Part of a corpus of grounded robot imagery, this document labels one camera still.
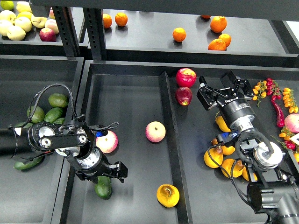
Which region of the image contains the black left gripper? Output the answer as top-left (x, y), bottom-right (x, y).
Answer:
top-left (75, 147), bottom-right (128, 183)

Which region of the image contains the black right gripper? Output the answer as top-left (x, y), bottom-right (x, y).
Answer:
top-left (196, 70), bottom-right (255, 130)

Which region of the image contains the dark green avocado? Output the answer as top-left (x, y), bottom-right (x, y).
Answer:
top-left (94, 176), bottom-right (112, 200)

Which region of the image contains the pink apple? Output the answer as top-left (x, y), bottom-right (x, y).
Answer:
top-left (96, 131), bottom-right (118, 154)
top-left (145, 121), bottom-right (166, 143)

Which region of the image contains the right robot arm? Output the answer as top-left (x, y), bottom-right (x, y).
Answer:
top-left (197, 71), bottom-right (299, 224)

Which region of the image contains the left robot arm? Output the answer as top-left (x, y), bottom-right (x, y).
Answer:
top-left (0, 89), bottom-right (128, 183)

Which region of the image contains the yellow pear top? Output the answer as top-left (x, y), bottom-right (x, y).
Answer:
top-left (215, 112), bottom-right (231, 133)

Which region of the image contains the green avocado middle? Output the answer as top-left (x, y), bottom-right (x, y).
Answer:
top-left (44, 107), bottom-right (63, 123)

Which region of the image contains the green avocado top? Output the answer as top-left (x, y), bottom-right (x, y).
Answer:
top-left (48, 93), bottom-right (68, 108)

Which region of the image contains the green avocado upper left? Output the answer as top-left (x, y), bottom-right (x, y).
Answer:
top-left (27, 106), bottom-right (45, 123)

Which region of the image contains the dark avocado bottom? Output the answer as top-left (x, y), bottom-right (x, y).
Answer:
top-left (14, 156), bottom-right (44, 170)

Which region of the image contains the dark avocado left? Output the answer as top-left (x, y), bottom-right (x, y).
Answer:
top-left (14, 122), bottom-right (33, 128)

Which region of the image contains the bright red apple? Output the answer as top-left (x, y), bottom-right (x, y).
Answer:
top-left (176, 68), bottom-right (197, 88)

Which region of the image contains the dark red apple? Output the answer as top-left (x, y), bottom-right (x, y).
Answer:
top-left (175, 87), bottom-right (192, 106)

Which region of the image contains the orange cherry tomato vine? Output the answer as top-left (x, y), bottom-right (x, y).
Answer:
top-left (252, 80), bottom-right (267, 107)

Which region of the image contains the orange on shelf front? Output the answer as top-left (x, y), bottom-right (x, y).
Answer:
top-left (208, 39), bottom-right (227, 51)

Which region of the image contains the orange on shelf right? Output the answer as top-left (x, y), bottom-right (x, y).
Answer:
top-left (218, 34), bottom-right (232, 47)

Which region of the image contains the large orange on shelf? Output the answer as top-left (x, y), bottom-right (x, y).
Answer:
top-left (210, 16), bottom-right (228, 33)

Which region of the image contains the orange on shelf centre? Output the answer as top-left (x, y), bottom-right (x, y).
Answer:
top-left (172, 27), bottom-right (186, 42)

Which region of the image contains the red chili pepper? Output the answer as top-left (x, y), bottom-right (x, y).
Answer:
top-left (271, 95), bottom-right (285, 128)

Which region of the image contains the yellow cherry tomato vine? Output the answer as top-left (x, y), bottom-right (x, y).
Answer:
top-left (283, 88), bottom-right (299, 113)

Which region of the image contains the pink apple right edge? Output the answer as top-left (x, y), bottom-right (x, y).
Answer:
top-left (285, 113), bottom-right (299, 133)

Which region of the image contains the orange on shelf left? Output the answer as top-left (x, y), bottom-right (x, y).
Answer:
top-left (102, 14), bottom-right (112, 29)

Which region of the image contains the red apple on shelf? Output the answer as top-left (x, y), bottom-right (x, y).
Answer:
top-left (39, 28), bottom-right (56, 42)

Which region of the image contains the green avocado by wall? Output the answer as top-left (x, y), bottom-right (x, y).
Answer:
top-left (53, 118), bottom-right (65, 125)

